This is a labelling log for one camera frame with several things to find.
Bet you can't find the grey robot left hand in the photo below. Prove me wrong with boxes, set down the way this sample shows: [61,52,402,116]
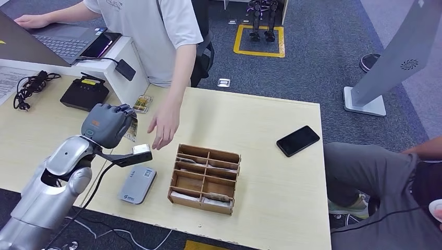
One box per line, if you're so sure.
[80,103,138,149]

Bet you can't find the standing person's right hand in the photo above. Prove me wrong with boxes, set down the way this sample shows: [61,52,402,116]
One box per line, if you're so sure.
[14,14,51,29]

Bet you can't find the standing person's left hand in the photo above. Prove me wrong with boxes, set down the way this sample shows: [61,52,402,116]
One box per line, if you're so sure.
[147,102,181,151]

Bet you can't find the wooden compartment organizer box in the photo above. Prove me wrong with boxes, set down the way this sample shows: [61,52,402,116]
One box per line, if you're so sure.
[167,144,241,216]

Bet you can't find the grey card reader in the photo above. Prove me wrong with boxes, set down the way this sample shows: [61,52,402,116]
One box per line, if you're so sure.
[118,165,158,205]

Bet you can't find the standing person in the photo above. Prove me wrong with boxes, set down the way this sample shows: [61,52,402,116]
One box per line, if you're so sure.
[14,0,204,151]

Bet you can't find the seated person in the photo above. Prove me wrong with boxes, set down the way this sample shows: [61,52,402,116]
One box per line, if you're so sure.
[324,136,442,250]

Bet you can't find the dark grey laptop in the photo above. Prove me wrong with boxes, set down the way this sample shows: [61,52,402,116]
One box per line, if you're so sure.
[0,10,108,67]

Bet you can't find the black remote controller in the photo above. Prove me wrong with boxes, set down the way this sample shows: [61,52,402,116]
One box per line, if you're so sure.
[59,72,110,113]

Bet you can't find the white desk shelf riser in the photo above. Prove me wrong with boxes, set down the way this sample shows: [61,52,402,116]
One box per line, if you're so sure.
[0,36,151,113]

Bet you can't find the black power adapter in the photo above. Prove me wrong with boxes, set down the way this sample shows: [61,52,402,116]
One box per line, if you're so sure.
[115,59,137,82]

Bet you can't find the printed paper sheet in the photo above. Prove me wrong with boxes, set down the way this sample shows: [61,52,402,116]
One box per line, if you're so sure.
[0,66,33,106]

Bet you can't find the black glossy phone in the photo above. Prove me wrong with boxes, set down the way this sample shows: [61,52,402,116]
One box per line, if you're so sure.
[82,32,122,59]

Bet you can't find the black office chair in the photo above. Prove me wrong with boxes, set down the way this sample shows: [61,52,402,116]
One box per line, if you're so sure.
[190,0,215,88]

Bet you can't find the yellow floor tape strip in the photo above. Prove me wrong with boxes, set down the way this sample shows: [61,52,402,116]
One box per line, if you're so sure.
[183,240,225,250]

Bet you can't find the black smartphone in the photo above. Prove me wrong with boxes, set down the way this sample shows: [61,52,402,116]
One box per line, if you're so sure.
[276,125,321,158]

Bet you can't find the black humanoid robot legs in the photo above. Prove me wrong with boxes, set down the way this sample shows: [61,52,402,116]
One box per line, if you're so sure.
[247,0,279,43]

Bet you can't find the yellow floor tape square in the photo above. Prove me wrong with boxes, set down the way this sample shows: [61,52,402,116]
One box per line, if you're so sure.
[233,24,286,59]

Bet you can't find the teal sneaker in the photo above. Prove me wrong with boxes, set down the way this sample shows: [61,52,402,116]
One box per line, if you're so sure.
[328,194,370,220]

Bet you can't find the round black floor base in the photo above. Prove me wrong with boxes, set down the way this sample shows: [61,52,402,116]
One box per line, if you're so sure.
[359,53,382,74]

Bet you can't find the grey kiosk stand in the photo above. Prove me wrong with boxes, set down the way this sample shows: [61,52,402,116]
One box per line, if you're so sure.
[342,0,442,117]

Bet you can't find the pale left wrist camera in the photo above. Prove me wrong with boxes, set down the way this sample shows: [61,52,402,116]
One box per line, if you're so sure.
[93,144,154,168]

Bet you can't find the black coiled power cord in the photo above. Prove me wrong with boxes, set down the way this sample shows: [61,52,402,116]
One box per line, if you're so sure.
[13,70,62,112]

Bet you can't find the black adapter cable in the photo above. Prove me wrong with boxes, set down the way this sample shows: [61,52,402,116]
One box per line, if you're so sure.
[76,56,120,66]

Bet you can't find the thin black floor cable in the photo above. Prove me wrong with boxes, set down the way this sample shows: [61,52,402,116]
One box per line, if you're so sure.
[330,205,424,234]

